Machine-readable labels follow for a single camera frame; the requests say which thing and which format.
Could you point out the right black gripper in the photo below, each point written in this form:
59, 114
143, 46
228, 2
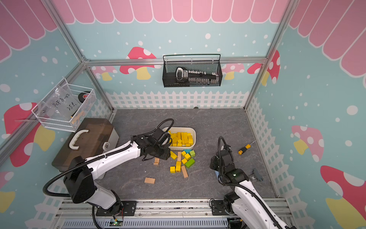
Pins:
213, 162

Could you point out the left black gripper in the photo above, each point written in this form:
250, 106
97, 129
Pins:
165, 155

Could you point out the wooden arch block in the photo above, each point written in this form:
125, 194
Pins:
156, 161

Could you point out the small yellow cube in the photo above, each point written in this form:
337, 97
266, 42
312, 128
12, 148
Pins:
190, 140

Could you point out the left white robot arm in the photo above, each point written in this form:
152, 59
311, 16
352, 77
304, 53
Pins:
78, 183

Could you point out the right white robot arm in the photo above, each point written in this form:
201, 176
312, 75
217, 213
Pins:
244, 201

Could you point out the yellow upright rectangular block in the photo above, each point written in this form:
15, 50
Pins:
173, 155

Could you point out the left natural wooden plank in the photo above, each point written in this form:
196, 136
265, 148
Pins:
179, 157

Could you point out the natural wooden plank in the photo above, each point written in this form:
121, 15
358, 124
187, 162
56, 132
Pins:
184, 171
179, 157

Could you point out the right natural wooden plank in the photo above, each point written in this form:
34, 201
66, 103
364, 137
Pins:
184, 171

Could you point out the white plastic tub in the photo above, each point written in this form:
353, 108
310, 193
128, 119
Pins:
178, 144

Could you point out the yellow black screwdriver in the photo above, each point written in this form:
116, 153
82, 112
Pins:
245, 148

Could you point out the small grey metal clip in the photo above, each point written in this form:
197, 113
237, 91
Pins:
256, 176

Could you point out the socket wrench set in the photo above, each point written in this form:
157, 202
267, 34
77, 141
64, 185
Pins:
196, 78

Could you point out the black tape roll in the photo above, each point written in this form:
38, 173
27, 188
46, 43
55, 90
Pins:
83, 95

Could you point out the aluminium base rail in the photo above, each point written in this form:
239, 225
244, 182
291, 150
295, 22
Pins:
146, 213

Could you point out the brown toolbox with white handle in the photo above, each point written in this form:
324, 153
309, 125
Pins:
93, 137

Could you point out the black wire mesh basket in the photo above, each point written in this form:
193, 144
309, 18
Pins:
209, 63

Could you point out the clear wall-mounted bin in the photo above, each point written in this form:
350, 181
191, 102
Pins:
61, 109

